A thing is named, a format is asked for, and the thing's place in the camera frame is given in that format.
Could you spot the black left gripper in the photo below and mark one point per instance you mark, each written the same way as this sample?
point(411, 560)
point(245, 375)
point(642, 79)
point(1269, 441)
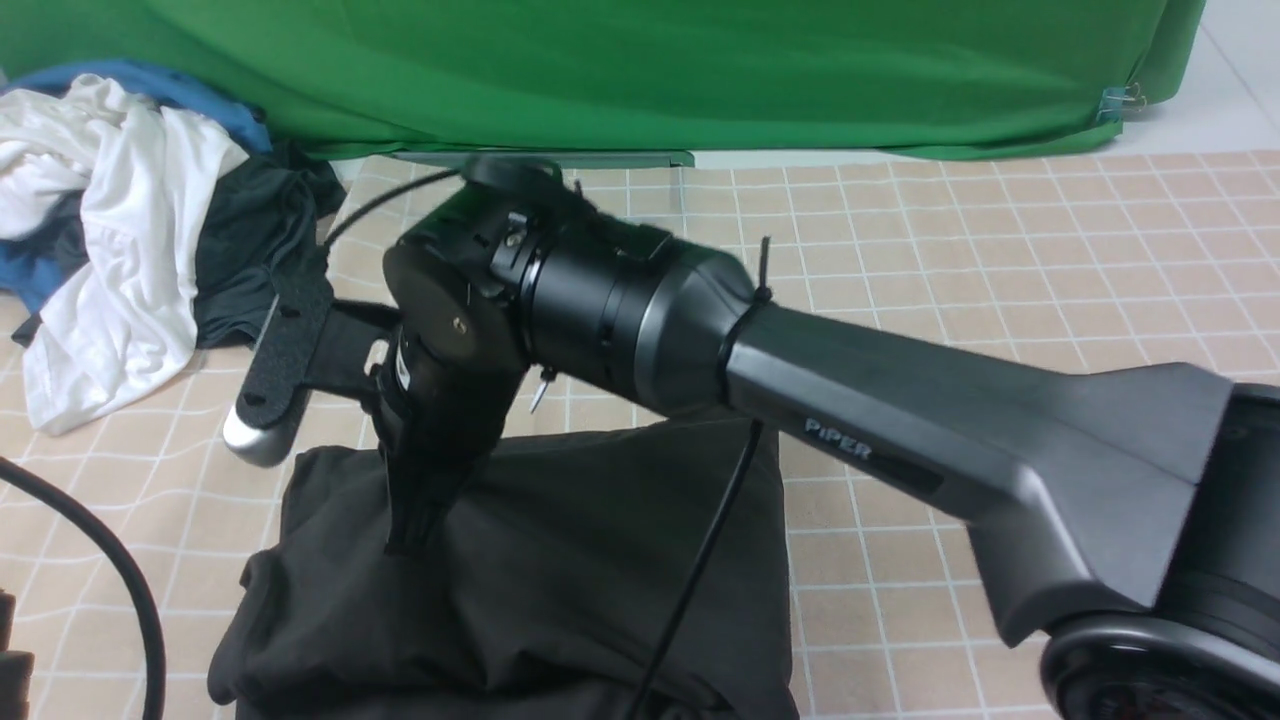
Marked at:
point(16, 667)

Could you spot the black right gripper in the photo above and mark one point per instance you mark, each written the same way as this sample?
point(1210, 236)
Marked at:
point(437, 422)

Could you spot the dark gray long-sleeved shirt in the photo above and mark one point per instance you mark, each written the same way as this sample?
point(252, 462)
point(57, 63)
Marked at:
point(542, 596)

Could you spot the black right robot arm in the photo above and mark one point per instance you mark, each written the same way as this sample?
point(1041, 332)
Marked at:
point(1131, 515)

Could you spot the dark teal crumpled shirt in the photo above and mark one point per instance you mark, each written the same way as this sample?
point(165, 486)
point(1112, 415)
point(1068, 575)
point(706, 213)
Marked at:
point(262, 221)

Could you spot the white crumpled shirt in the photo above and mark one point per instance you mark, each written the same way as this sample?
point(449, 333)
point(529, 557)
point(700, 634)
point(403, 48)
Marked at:
point(122, 325)

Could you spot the green metal bar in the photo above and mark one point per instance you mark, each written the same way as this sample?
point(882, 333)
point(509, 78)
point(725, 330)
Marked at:
point(564, 159)

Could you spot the blue crumpled garment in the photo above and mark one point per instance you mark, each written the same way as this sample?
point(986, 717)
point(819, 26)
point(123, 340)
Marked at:
point(150, 95)

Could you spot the green backdrop cloth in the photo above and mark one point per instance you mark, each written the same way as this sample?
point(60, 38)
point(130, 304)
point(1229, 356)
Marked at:
point(939, 80)

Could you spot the blue binder clip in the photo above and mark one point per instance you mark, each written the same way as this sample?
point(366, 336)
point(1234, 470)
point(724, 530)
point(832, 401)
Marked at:
point(1119, 102)

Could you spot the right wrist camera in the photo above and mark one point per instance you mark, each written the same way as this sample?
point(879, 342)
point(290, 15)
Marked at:
point(311, 341)

